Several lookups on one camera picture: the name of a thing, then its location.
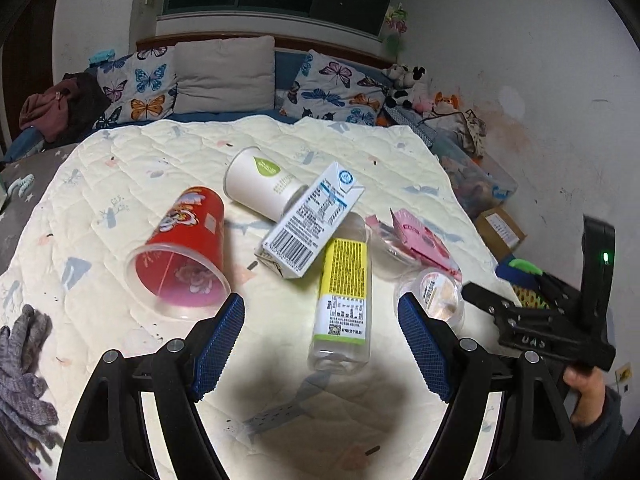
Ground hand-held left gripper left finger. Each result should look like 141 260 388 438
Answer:
56 292 247 480

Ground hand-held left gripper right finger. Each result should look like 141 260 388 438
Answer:
397 292 583 480

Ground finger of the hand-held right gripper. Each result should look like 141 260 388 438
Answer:
537 272 582 311
461 282 525 322

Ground green plastic basket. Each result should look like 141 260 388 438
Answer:
495 257 551 311

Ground clear plastic cup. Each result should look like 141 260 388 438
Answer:
397 266 466 333

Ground pink snack packet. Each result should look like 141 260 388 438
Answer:
365 208 463 281

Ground red plastic cup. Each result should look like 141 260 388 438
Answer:
125 186 232 320

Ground white and blue milk carton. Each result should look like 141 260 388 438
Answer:
255 161 366 279

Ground person's right forearm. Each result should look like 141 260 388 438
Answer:
570 385 632 480

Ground person's right hand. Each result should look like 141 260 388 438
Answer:
564 367 608 428

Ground cardboard box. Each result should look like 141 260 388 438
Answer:
474 205 528 263

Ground clear bottle with yellow label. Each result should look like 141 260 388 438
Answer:
307 212 373 373

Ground clear plastic lid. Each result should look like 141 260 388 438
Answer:
367 215 416 271

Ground clear plastic storage box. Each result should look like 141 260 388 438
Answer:
430 127 518 221

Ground patterned beige cloth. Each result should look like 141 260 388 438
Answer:
452 109 488 158

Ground white paper cup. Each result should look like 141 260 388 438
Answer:
223 146 308 222

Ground striped cloth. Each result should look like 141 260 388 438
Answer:
390 107 441 146

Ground grey knit glove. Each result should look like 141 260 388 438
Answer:
0 304 53 376
0 360 63 461

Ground white quilted blanket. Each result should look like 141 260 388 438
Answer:
0 115 526 480

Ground orange plush toy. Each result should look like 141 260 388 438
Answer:
432 91 461 113

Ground pink plush toy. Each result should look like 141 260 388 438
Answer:
412 87 436 113

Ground blue bed sheet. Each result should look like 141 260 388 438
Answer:
0 47 436 161

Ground black and white plush toy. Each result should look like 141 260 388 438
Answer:
382 62 426 108

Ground butterfly print pillow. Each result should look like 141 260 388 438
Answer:
92 45 178 131
277 50 391 128

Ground beige pillow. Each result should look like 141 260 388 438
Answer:
172 35 277 113

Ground maroon clothes pile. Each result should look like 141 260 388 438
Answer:
19 72 113 143

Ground flower wall decoration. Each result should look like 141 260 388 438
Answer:
384 4 408 53

